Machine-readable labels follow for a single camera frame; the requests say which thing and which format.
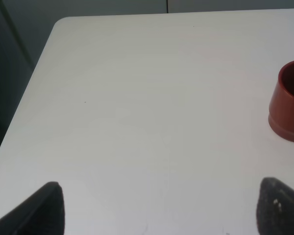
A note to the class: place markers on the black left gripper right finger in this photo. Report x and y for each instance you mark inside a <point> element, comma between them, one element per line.
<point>275,208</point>

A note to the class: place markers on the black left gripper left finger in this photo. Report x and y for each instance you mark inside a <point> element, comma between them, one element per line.
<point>43,213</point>

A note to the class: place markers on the red plastic cup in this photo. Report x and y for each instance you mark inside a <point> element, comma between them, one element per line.
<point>281,107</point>

